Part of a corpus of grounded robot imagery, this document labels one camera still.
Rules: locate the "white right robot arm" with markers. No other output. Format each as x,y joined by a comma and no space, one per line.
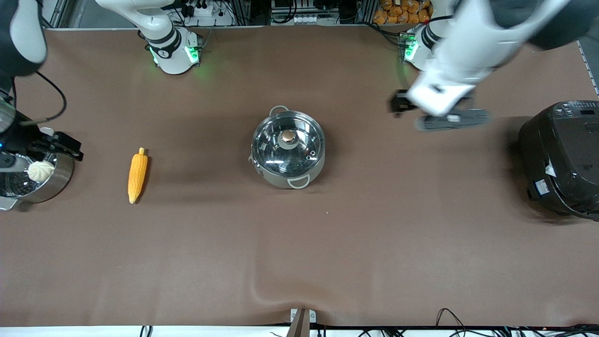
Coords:
169,47

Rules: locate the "brown table mat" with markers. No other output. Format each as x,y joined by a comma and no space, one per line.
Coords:
299,252

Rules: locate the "white steamed bun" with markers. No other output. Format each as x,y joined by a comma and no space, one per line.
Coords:
41,171

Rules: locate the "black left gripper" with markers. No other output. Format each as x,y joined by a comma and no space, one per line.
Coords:
399,102

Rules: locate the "aluminium frame profile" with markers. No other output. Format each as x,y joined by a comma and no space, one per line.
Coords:
61,13

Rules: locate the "black rice cooker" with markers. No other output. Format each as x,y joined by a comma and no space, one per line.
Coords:
561,159

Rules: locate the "bag of orange buns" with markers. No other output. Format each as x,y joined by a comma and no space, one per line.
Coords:
402,11

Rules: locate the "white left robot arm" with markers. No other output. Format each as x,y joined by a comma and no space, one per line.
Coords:
468,42

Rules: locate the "metal table clamp bracket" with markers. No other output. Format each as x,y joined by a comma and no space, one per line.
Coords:
302,320

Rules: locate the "steel steamer pot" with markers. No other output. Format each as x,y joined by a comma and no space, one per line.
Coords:
51,180

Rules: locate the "yellow corn cob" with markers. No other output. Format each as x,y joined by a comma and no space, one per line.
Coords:
137,175

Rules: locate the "glass pot lid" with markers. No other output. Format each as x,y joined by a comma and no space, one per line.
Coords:
288,140

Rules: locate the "grey steel cooking pot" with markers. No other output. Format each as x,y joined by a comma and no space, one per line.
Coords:
299,180

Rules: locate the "white power strip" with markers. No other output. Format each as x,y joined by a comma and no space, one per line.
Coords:
201,9

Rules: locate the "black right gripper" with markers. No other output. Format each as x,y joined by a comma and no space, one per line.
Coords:
23,139

